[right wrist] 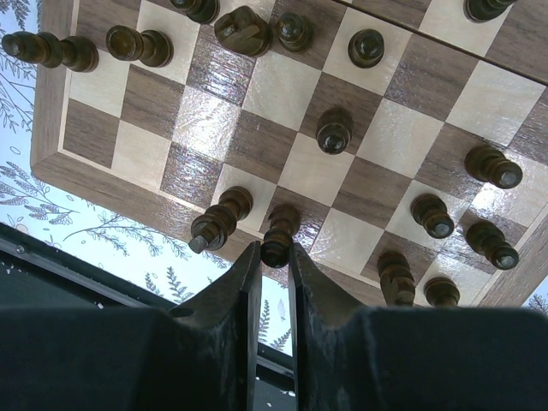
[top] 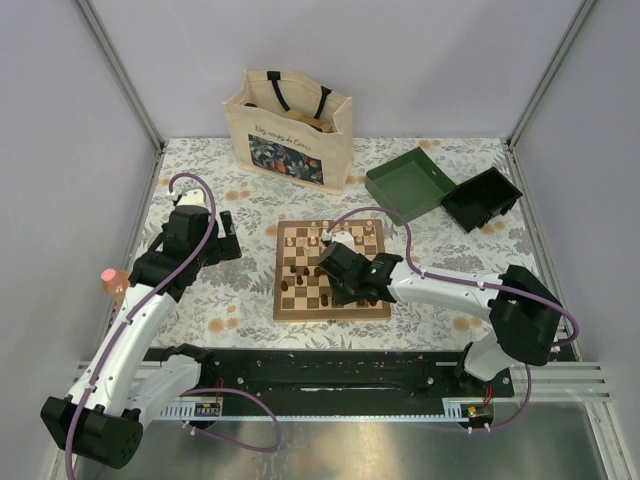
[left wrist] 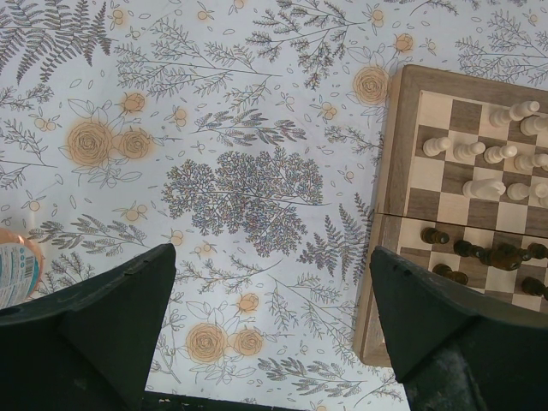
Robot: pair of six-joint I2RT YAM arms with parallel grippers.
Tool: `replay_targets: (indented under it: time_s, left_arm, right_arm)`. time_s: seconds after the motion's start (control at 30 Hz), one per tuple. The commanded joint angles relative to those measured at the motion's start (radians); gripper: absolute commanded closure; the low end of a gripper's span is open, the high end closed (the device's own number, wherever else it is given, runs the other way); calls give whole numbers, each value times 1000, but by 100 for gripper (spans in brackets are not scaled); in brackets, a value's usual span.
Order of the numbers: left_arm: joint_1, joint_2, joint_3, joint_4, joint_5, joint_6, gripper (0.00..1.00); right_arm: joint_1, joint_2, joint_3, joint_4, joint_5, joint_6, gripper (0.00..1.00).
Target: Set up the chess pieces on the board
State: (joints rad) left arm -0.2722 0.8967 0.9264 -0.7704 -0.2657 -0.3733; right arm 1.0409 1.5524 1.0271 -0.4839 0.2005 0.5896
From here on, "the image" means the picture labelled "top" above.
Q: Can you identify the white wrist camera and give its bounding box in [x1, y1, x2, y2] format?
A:
[168, 189, 207, 208]
[321, 230, 355, 250]

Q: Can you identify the black plastic bin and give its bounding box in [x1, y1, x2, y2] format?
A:
[441, 167, 522, 233]

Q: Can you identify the pink capped bottle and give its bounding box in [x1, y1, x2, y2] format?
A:
[101, 268, 130, 305]

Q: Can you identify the wooden chess board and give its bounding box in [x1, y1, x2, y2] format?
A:
[273, 220, 391, 322]

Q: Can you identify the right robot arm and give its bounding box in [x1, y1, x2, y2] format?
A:
[319, 241, 561, 396]

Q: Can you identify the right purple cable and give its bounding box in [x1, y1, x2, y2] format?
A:
[322, 205, 584, 434]

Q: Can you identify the purple cable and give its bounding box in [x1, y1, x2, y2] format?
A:
[62, 172, 283, 480]
[322, 205, 584, 434]

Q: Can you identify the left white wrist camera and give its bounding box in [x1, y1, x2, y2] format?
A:
[168, 189, 207, 208]

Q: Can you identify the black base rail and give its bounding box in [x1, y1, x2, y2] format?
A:
[144, 344, 516, 416]

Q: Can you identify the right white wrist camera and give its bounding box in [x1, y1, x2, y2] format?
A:
[321, 230, 355, 250]

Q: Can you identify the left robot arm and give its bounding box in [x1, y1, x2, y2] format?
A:
[40, 205, 241, 469]

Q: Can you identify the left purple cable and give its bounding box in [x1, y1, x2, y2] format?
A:
[62, 172, 283, 480]

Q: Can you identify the beige printed tote bag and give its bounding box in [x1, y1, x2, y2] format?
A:
[224, 70, 354, 195]

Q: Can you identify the green open box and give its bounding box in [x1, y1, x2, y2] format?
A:
[365, 147, 456, 222]

